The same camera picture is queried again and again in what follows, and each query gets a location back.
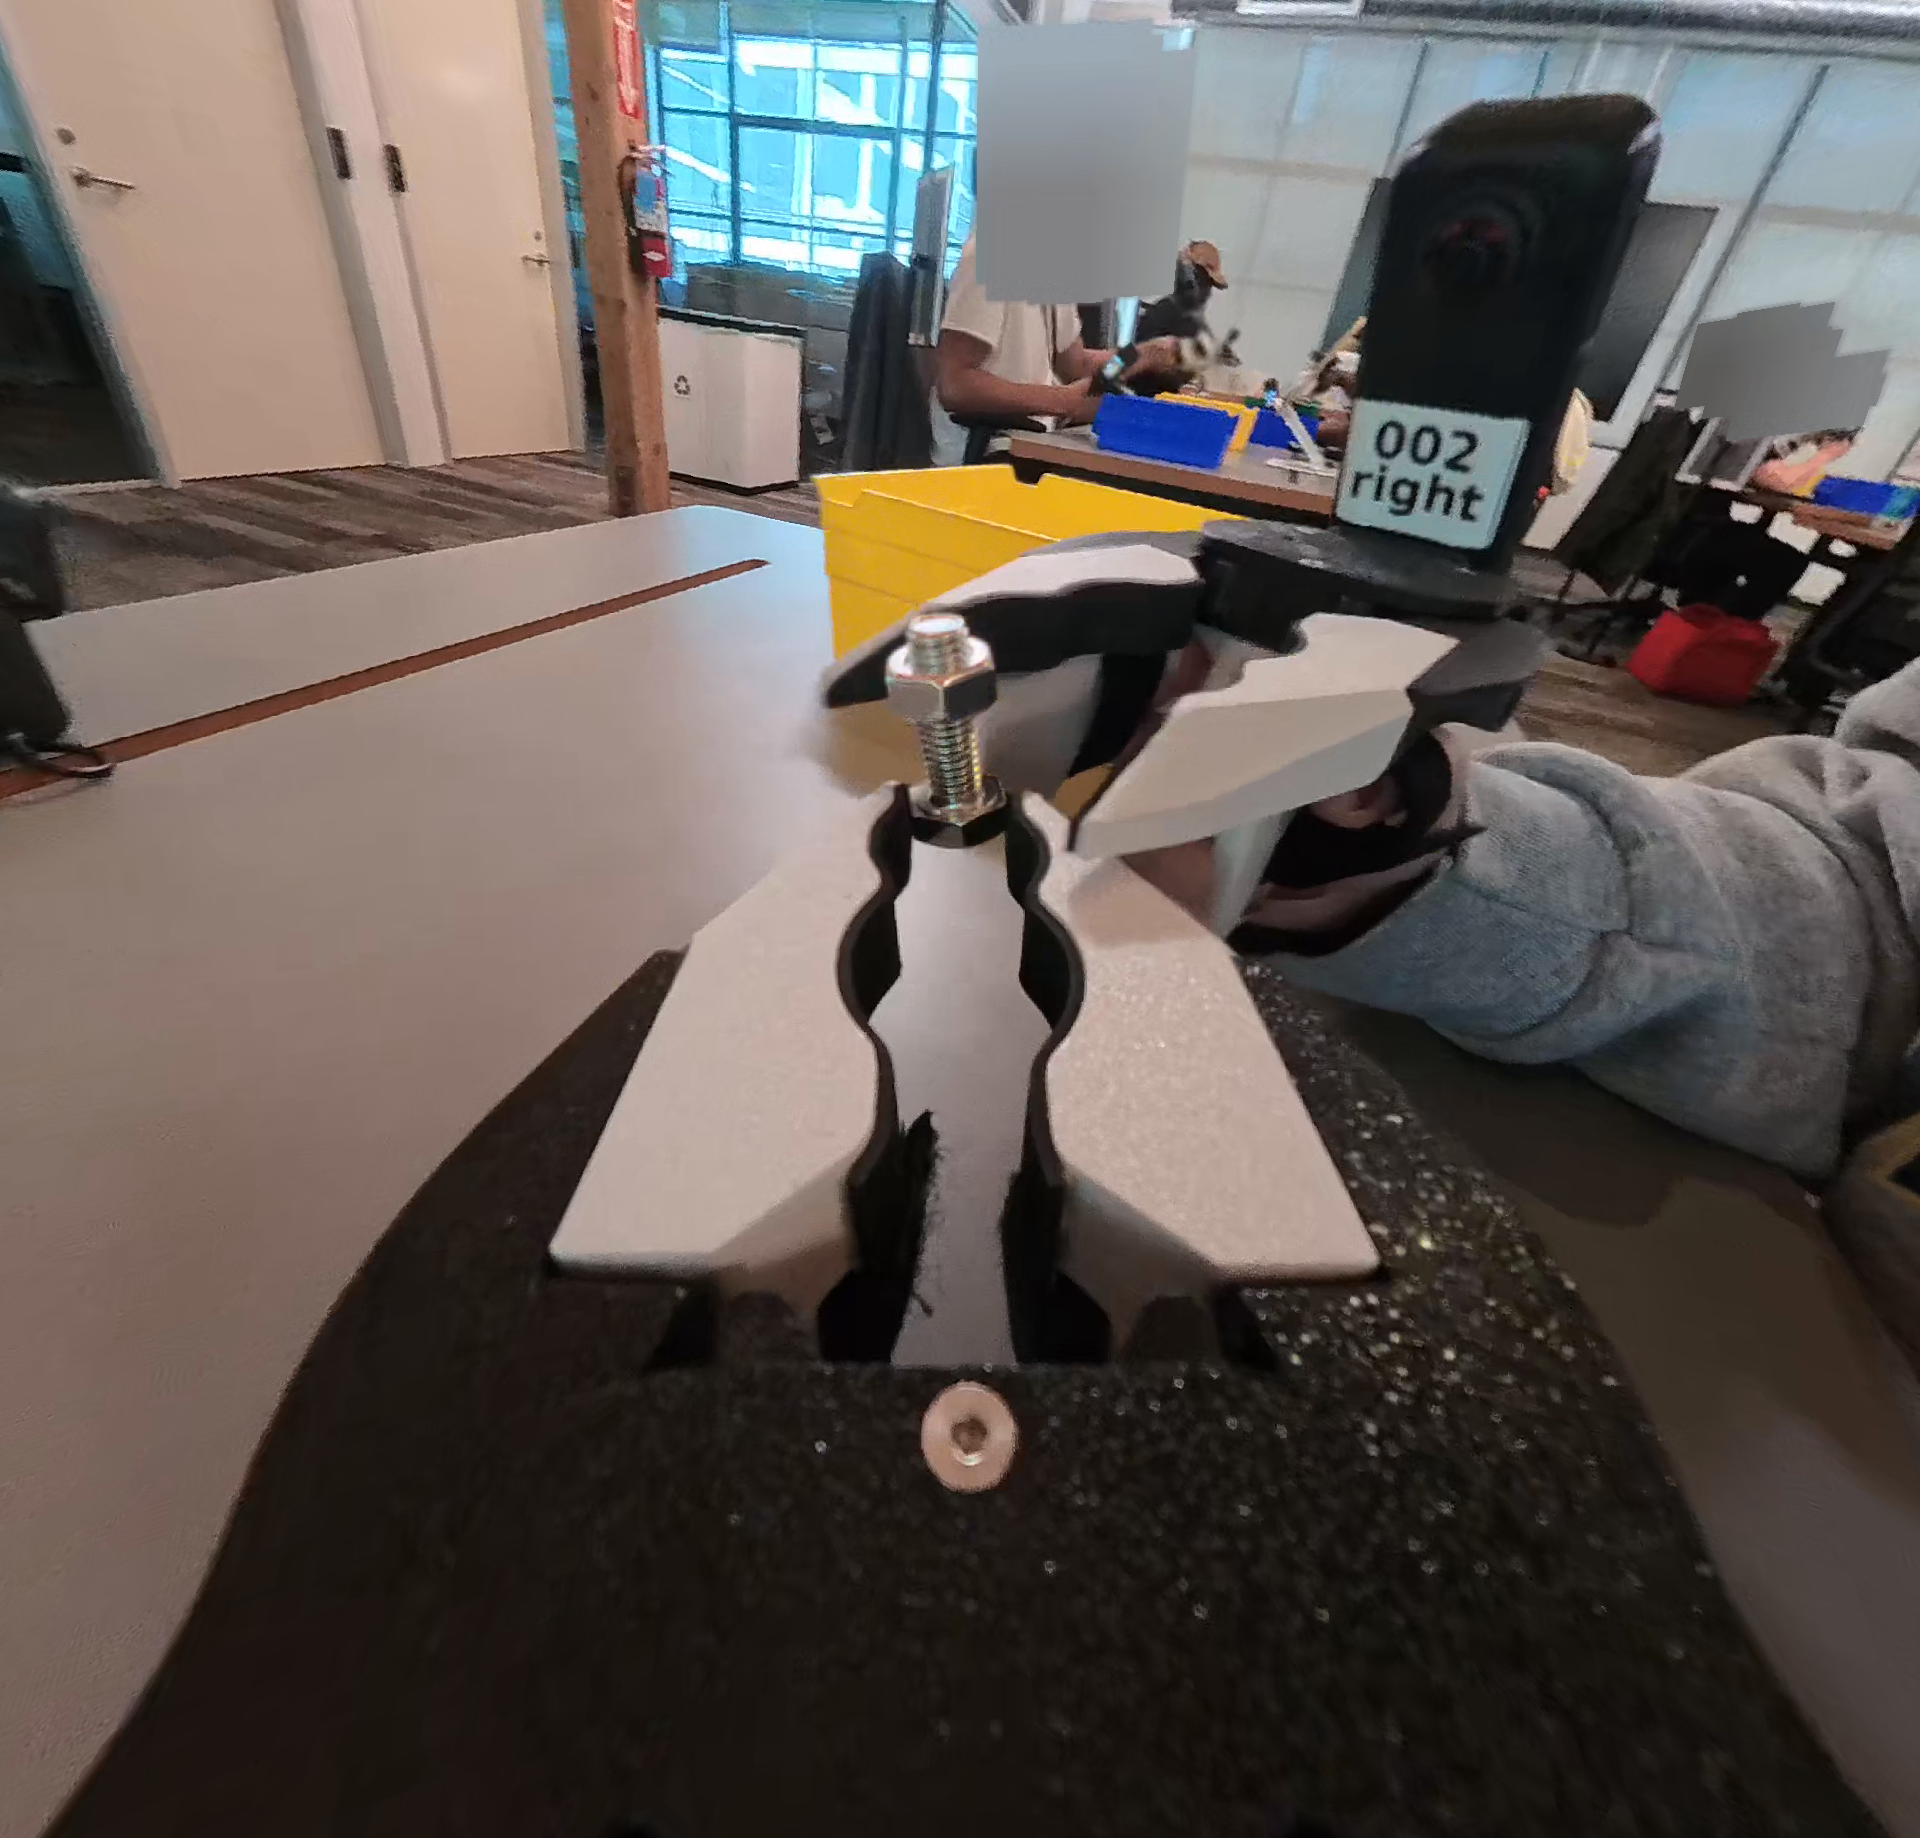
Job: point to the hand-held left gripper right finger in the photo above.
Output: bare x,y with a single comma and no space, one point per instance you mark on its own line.
1201,1104

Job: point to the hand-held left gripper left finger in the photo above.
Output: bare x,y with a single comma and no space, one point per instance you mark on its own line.
720,1104

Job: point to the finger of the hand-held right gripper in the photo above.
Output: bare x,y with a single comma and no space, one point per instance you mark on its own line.
1261,736
1080,609

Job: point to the steel hex bolt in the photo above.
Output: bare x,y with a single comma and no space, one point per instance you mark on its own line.
942,669

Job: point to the person's right forearm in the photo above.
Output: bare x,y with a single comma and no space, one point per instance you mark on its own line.
1651,908

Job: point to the person's right hand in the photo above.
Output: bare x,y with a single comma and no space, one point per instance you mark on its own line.
1320,812

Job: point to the wooden work table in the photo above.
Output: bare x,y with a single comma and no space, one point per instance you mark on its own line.
1170,475

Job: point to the yellow plastic bin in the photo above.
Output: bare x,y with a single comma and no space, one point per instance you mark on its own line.
901,549

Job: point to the blue plastic bin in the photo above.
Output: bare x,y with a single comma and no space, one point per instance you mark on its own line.
1170,429
1867,500

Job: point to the black office chair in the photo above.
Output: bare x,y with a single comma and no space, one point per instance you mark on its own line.
1612,503

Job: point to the black hanging jacket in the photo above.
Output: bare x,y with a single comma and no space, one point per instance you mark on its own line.
885,369

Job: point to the white recycling bin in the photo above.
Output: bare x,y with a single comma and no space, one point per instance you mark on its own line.
728,398

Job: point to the red plastic bin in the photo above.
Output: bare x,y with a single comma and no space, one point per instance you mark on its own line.
1703,655

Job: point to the red fire extinguisher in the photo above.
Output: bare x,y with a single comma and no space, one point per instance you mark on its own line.
649,218

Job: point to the white door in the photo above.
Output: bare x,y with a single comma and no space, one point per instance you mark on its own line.
195,218
466,218

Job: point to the black charger dock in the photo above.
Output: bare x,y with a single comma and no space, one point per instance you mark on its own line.
30,639

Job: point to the wooden post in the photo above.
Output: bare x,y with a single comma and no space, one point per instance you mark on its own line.
616,369

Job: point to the red post sign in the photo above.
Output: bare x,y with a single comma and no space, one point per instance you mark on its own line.
626,54

